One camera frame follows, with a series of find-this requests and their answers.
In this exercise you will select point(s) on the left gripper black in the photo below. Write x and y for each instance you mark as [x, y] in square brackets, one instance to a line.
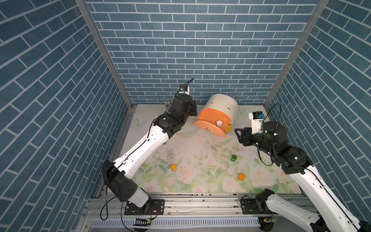
[192, 107]

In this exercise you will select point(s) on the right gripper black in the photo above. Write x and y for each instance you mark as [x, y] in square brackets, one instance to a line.
[245, 133]

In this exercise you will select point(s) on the yellow drawer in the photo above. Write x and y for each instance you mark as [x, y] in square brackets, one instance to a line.
[229, 129]

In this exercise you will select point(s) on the pink orange top drawer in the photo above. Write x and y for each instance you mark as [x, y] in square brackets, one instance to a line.
[207, 121]

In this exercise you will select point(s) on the white paint can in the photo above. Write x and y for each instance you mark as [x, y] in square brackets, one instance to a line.
[219, 123]

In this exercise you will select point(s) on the white round drawer cabinet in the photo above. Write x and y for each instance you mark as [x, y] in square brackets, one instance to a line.
[223, 103]

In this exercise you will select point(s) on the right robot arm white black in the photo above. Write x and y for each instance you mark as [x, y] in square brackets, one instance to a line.
[331, 215]

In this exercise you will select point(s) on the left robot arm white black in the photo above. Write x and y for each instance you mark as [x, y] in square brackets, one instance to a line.
[118, 174]

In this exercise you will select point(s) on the pencils in cup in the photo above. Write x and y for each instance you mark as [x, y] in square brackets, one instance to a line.
[167, 105]

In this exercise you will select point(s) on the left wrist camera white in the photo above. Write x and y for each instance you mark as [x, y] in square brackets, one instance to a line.
[184, 89]

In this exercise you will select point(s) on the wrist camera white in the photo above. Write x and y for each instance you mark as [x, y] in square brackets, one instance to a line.
[184, 89]
[257, 119]

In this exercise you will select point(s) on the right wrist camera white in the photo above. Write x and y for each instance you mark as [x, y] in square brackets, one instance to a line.
[257, 119]

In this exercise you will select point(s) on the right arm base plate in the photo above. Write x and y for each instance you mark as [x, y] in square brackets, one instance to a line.
[249, 207]

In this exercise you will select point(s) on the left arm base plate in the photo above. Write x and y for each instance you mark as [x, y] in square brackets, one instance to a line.
[151, 207]

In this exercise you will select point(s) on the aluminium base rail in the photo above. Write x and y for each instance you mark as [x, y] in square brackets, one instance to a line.
[180, 211]

